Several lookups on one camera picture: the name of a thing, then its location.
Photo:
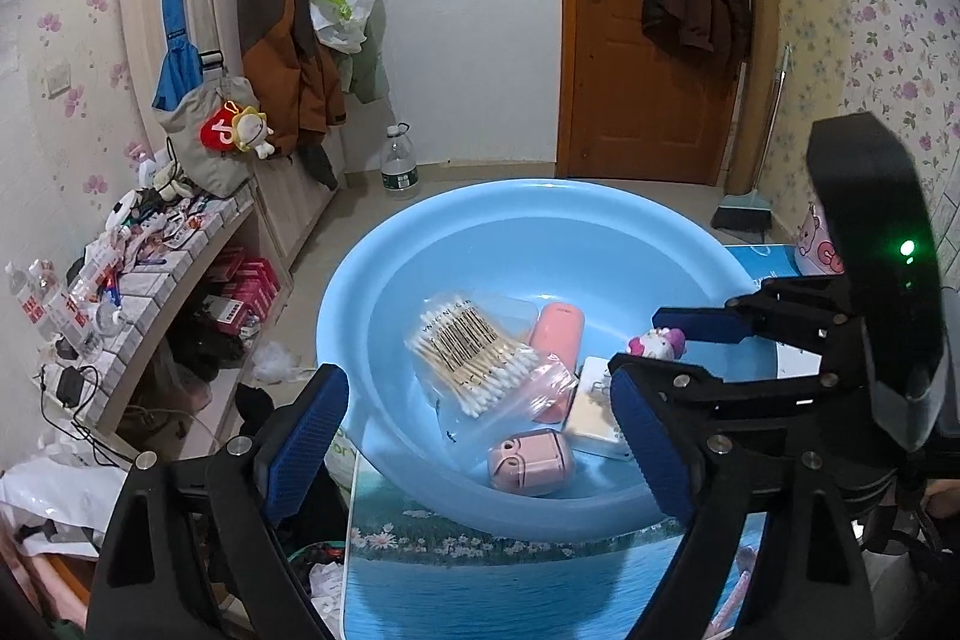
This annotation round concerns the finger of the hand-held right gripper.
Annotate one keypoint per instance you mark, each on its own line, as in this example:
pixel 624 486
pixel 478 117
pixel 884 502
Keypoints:
pixel 697 325
pixel 735 389

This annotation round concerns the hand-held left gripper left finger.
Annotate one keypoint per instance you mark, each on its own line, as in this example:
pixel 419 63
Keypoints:
pixel 300 445

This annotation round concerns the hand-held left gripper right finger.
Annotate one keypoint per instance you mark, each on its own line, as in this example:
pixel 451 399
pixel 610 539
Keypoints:
pixel 652 452

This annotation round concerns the small white cat figure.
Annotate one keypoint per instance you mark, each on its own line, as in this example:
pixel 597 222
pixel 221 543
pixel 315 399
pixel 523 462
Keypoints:
pixel 660 344

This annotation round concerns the white yellow tissue pack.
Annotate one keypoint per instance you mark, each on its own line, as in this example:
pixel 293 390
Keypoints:
pixel 592 415

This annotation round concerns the pink earbuds case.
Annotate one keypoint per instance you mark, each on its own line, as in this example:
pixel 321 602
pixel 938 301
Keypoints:
pixel 529 460

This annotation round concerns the pink oblong case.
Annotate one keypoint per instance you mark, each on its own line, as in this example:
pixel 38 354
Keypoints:
pixel 556 332

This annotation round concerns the bag of cotton swabs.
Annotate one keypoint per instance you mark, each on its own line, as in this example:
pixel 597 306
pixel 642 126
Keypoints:
pixel 472 347

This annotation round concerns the blue plastic basin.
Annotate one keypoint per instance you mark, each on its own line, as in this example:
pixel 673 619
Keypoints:
pixel 420 265

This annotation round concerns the black cloth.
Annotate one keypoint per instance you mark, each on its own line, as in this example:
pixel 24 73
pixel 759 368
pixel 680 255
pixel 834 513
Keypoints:
pixel 262 407

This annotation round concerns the pink water jug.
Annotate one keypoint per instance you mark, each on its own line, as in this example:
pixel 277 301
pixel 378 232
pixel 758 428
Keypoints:
pixel 817 235

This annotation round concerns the crumpled white plastic bag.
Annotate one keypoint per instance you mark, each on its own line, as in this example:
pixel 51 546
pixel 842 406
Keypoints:
pixel 281 361

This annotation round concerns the stack of red boxes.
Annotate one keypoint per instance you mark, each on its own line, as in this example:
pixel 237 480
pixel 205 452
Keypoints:
pixel 247 284

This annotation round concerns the tiled low shelf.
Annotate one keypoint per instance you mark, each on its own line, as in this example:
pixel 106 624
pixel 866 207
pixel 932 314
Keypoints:
pixel 187 239

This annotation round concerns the small bottle with red label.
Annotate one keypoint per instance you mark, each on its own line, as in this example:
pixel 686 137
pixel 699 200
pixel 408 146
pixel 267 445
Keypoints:
pixel 22 299
pixel 49 302
pixel 84 321

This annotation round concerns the brown wooden door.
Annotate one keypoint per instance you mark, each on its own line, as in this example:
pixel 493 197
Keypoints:
pixel 622 85

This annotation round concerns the white plastic sheet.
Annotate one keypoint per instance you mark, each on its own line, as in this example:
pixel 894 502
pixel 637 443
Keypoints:
pixel 52 497

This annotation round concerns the pile of small clutter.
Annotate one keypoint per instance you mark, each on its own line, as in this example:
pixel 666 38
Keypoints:
pixel 142 235

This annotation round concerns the large clear water bottle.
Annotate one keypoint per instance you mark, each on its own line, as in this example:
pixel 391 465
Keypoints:
pixel 397 171

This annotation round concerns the grey hanging bag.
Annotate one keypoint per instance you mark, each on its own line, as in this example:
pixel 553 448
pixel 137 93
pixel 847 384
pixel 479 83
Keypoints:
pixel 202 164

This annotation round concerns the plush doll with red heart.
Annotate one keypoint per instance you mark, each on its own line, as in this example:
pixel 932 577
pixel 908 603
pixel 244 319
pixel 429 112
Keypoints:
pixel 247 130

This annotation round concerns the brown orange hanging jacket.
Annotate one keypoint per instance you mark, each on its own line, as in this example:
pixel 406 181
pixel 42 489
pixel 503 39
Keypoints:
pixel 277 25

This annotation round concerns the blue hanging cloth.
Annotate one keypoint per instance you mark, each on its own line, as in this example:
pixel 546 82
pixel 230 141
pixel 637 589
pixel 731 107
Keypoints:
pixel 174 25

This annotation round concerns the white wall socket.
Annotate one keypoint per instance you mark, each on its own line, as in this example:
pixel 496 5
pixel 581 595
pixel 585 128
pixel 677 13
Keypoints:
pixel 58 81

